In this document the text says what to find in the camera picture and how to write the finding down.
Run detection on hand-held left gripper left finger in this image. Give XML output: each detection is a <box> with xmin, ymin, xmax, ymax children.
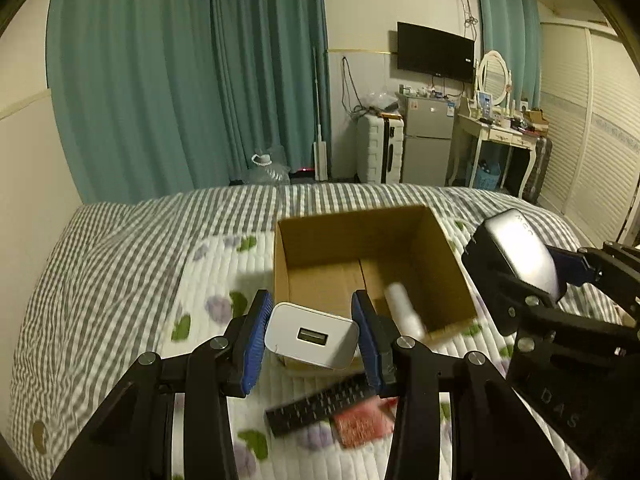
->
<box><xmin>50</xmin><ymin>289</ymin><xmax>275</xmax><ymax>480</ymax></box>

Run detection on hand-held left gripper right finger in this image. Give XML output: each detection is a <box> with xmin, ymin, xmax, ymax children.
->
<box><xmin>351</xmin><ymin>290</ymin><xmax>571</xmax><ymax>480</ymax></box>

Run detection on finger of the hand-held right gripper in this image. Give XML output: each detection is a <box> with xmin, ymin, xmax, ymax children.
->
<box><xmin>462</xmin><ymin>246</ymin><xmax>640</xmax><ymax>357</ymax></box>
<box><xmin>547</xmin><ymin>241</ymin><xmax>640</xmax><ymax>322</ymax></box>

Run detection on white plastic tube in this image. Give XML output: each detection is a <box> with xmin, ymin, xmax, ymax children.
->
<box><xmin>384</xmin><ymin>282</ymin><xmax>427</xmax><ymax>342</ymax></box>

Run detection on silver rounded device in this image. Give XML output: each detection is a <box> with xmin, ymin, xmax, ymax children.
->
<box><xmin>462</xmin><ymin>208</ymin><xmax>569</xmax><ymax>307</ymax></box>

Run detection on white charger block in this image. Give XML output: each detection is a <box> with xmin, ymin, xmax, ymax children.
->
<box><xmin>264</xmin><ymin>302</ymin><xmax>360</xmax><ymax>372</ymax></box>

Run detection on brown cardboard box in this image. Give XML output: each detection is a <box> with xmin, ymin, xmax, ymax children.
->
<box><xmin>273</xmin><ymin>205</ymin><xmax>479</xmax><ymax>374</ymax></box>

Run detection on white quilted floral mat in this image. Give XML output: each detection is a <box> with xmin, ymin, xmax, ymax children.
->
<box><xmin>169</xmin><ymin>210</ymin><xmax>593</xmax><ymax>480</ymax></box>

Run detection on red packet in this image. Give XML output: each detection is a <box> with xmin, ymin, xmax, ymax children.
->
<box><xmin>332</xmin><ymin>397</ymin><xmax>402</xmax><ymax>449</ymax></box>

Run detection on black remote control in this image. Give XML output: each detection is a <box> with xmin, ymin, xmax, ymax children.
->
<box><xmin>264</xmin><ymin>373</ymin><xmax>374</xmax><ymax>439</ymax></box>

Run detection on dark suitcase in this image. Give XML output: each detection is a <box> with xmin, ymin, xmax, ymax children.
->
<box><xmin>522</xmin><ymin>135</ymin><xmax>554</xmax><ymax>202</ymax></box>

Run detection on blue plastic basket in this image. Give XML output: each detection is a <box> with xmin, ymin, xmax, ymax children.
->
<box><xmin>467</xmin><ymin>162</ymin><xmax>503</xmax><ymax>192</ymax></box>

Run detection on white slatted wardrobe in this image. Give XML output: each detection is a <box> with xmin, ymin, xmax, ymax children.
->
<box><xmin>537</xmin><ymin>22</ymin><xmax>640</xmax><ymax>245</ymax></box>

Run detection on white dressing table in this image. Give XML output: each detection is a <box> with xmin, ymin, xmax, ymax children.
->
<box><xmin>446</xmin><ymin>111</ymin><xmax>539</xmax><ymax>202</ymax></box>

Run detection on clear plastic water jug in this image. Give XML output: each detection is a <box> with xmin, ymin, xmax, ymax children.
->
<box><xmin>242</xmin><ymin>152</ymin><xmax>291</xmax><ymax>187</ymax></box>

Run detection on silver small fridge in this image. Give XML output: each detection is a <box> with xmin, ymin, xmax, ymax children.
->
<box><xmin>399</xmin><ymin>94</ymin><xmax>459</xmax><ymax>186</ymax></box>

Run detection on white flat mop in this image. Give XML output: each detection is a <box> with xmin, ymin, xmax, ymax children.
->
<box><xmin>312</xmin><ymin>47</ymin><xmax>330</xmax><ymax>182</ymax></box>

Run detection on white suitcase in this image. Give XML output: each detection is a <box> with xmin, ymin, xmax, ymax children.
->
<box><xmin>355</xmin><ymin>112</ymin><xmax>405</xmax><ymax>185</ymax></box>

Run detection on white oval mirror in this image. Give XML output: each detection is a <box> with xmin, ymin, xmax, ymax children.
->
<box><xmin>477</xmin><ymin>50</ymin><xmax>514</xmax><ymax>109</ymax></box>

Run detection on clear plastic bag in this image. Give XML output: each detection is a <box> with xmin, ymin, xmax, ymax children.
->
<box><xmin>357</xmin><ymin>90</ymin><xmax>401</xmax><ymax>116</ymax></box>

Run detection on teal curtain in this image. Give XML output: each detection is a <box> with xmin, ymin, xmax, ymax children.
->
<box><xmin>210</xmin><ymin>0</ymin><xmax>332</xmax><ymax>189</ymax></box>
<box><xmin>46</xmin><ymin>0</ymin><xmax>237</xmax><ymax>206</ymax></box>
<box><xmin>472</xmin><ymin>0</ymin><xmax>544</xmax><ymax>109</ymax></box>

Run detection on black wall television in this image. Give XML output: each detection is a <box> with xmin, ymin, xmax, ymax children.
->
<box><xmin>396</xmin><ymin>21</ymin><xmax>476</xmax><ymax>83</ymax></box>

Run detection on black hanging cable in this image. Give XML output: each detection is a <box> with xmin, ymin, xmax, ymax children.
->
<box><xmin>341</xmin><ymin>56</ymin><xmax>362</xmax><ymax>114</ymax></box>

